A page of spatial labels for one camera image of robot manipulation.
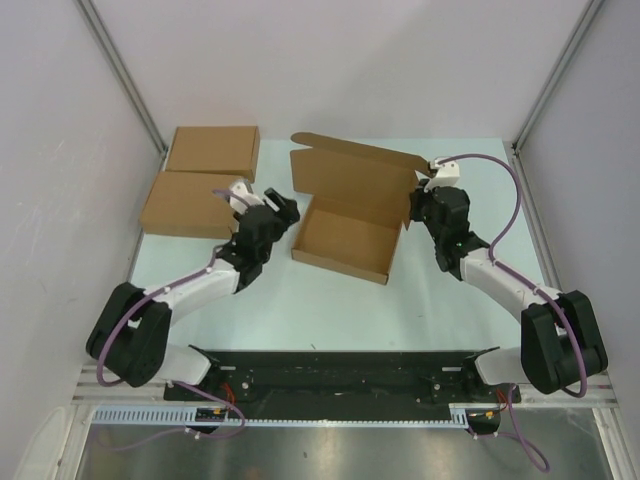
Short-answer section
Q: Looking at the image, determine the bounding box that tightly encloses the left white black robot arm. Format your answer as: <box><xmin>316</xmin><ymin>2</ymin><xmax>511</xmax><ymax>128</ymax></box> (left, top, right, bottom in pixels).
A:
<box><xmin>86</xmin><ymin>180</ymin><xmax>300</xmax><ymax>400</ymax></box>

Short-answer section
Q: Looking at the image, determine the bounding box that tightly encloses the white slotted cable duct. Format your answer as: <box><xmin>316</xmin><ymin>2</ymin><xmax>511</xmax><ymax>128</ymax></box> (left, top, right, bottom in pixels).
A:
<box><xmin>91</xmin><ymin>405</ymin><xmax>501</xmax><ymax>430</ymax></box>

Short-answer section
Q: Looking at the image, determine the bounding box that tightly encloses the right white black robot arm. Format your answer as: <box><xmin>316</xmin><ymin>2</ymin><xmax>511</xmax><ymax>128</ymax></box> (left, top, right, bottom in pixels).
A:
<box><xmin>410</xmin><ymin>181</ymin><xmax>608</xmax><ymax>401</ymax></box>

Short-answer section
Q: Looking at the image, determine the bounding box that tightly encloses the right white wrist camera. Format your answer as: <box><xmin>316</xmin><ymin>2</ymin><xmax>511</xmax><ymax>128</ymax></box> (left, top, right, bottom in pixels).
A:
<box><xmin>424</xmin><ymin>157</ymin><xmax>460</xmax><ymax>191</ymax></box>

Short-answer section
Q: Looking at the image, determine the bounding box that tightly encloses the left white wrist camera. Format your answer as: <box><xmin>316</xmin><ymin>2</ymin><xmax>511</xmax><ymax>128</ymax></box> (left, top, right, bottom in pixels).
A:
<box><xmin>215</xmin><ymin>178</ymin><xmax>264</xmax><ymax>215</ymax></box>

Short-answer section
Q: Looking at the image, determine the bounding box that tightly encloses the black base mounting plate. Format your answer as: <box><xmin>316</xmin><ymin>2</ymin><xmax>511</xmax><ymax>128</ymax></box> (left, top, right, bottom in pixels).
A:
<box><xmin>196</xmin><ymin>350</ymin><xmax>510</xmax><ymax>405</ymax></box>

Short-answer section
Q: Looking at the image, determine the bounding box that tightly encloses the aluminium front rail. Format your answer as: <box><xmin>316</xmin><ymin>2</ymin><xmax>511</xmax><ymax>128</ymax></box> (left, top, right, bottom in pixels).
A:
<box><xmin>71</xmin><ymin>364</ymin><xmax>618</xmax><ymax>408</ymax></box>

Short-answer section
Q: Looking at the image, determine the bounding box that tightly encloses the cardboard box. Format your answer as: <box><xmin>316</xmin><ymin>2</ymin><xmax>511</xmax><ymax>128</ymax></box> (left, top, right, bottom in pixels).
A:
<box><xmin>165</xmin><ymin>126</ymin><xmax>260</xmax><ymax>183</ymax></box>
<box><xmin>290</xmin><ymin>132</ymin><xmax>431</xmax><ymax>285</ymax></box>
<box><xmin>139</xmin><ymin>171</ymin><xmax>241</xmax><ymax>239</ymax></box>

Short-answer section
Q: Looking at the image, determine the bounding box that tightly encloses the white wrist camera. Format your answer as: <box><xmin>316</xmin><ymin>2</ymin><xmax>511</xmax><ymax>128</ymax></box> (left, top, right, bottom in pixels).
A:
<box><xmin>424</xmin><ymin>157</ymin><xmax>460</xmax><ymax>191</ymax></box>
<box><xmin>215</xmin><ymin>178</ymin><xmax>264</xmax><ymax>215</ymax></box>

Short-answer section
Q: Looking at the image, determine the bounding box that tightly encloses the right aluminium frame post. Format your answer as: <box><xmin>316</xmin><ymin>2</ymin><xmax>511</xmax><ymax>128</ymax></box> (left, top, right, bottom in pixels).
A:
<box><xmin>511</xmin><ymin>0</ymin><xmax>607</xmax><ymax>155</ymax></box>

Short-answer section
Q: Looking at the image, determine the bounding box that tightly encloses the left aluminium frame post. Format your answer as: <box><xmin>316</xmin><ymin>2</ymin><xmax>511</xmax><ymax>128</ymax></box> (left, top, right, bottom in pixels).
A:
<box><xmin>74</xmin><ymin>0</ymin><xmax>168</xmax><ymax>157</ymax></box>

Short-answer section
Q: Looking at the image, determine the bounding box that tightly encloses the aluminium frame post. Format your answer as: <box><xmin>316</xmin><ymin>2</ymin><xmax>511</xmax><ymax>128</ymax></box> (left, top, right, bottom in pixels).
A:
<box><xmin>74</xmin><ymin>0</ymin><xmax>168</xmax><ymax>157</ymax></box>
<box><xmin>511</xmin><ymin>0</ymin><xmax>607</xmax><ymax>155</ymax></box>

